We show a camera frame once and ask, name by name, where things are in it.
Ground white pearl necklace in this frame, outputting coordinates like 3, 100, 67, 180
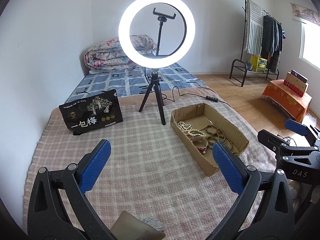
177, 120, 194, 133

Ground striped hanging cloth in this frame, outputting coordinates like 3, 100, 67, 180
245, 0, 264, 56

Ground black phone holder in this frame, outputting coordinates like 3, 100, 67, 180
152, 8, 176, 56

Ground floral curtain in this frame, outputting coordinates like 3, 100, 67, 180
291, 3, 320, 26

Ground blue patterned bed sheet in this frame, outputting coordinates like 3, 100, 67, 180
66, 63, 206, 102

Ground yellow box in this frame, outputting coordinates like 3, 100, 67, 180
251, 55, 267, 73

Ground black clothes rack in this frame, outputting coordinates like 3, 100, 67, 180
229, 0, 286, 87

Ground white ring light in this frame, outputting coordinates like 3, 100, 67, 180
118, 0, 196, 69

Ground brown wooden bead necklace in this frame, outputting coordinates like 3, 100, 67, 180
203, 125, 241, 156

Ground pink plaid blanket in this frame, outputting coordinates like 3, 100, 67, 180
23, 87, 298, 240

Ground black power cable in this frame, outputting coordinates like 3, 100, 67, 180
143, 67, 233, 106

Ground folded floral quilt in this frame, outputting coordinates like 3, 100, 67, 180
84, 35, 157, 72

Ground orange covered table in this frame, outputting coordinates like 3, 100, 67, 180
261, 80, 312, 123

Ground dark hanging clothes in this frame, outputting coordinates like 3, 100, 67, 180
261, 15, 285, 73

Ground stacked boxes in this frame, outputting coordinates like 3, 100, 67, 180
283, 72, 309, 97

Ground brown cardboard box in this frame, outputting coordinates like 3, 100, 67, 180
170, 103, 249, 177

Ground black tripod stand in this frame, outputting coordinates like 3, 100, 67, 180
139, 71, 166, 125

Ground black snack bag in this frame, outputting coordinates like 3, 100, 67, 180
59, 89, 123, 135

